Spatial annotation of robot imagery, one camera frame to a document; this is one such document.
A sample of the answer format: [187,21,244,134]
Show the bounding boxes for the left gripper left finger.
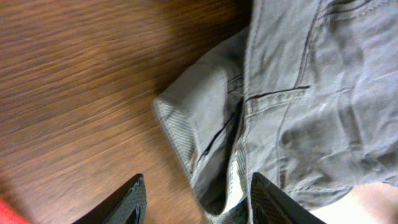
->
[73,174,147,224]

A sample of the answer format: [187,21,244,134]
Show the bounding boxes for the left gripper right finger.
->
[250,172,325,224]

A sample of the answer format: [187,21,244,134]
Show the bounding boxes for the grey shorts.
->
[154,0,397,223]

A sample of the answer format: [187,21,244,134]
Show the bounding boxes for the red t-shirt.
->
[0,199,30,224]

